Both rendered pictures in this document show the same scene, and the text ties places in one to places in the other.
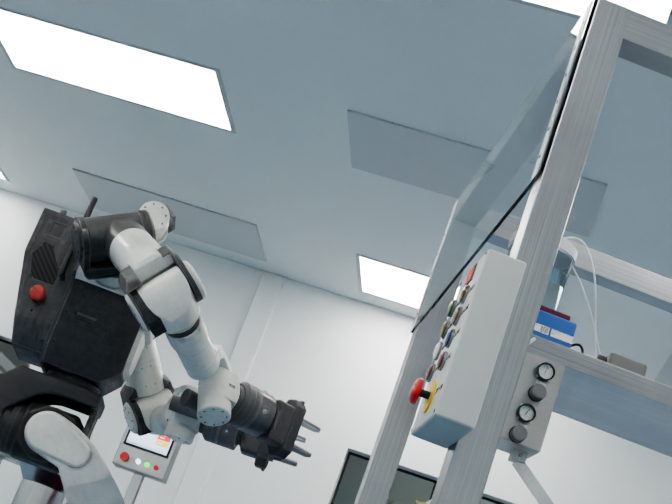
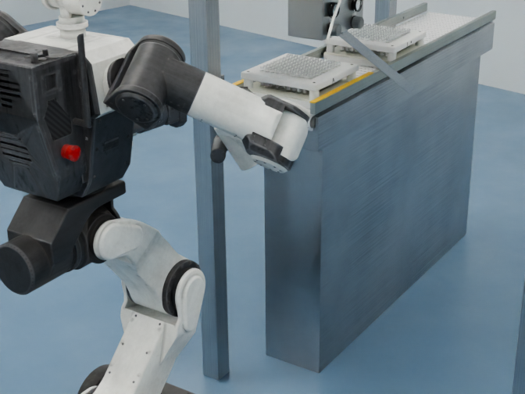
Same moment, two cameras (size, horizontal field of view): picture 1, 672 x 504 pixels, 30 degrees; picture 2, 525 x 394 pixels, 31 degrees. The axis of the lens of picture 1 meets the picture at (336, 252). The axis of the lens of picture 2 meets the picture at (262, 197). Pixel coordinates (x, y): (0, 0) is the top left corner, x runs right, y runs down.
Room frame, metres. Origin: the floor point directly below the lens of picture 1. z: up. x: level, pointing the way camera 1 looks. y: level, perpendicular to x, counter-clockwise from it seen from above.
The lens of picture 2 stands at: (1.20, 1.74, 1.69)
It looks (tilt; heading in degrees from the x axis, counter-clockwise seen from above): 23 degrees down; 305
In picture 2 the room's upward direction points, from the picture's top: 1 degrees counter-clockwise
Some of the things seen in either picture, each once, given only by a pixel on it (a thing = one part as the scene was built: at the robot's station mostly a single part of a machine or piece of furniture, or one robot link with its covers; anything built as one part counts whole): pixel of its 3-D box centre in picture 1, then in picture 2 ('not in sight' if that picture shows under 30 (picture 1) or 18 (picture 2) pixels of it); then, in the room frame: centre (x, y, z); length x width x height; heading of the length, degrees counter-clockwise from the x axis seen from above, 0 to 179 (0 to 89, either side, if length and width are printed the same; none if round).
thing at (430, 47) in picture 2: not in sight; (418, 53); (2.49, -0.98, 0.91); 1.32 x 0.02 x 0.03; 91
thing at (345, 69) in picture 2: not in sight; (300, 71); (2.62, -0.48, 0.95); 0.25 x 0.24 x 0.02; 2
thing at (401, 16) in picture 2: not in sight; (342, 42); (2.77, -0.98, 0.91); 1.32 x 0.02 x 0.03; 91
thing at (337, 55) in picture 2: not in sight; (375, 51); (2.63, -0.95, 0.90); 0.24 x 0.24 x 0.02; 3
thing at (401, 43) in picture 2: not in sight; (375, 37); (2.63, -0.95, 0.95); 0.25 x 0.24 x 0.02; 3
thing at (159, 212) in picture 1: (151, 227); (72, 1); (2.59, 0.39, 1.30); 0.10 x 0.07 x 0.09; 1
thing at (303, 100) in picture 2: not in sight; (300, 87); (2.62, -0.48, 0.90); 0.24 x 0.24 x 0.02; 2
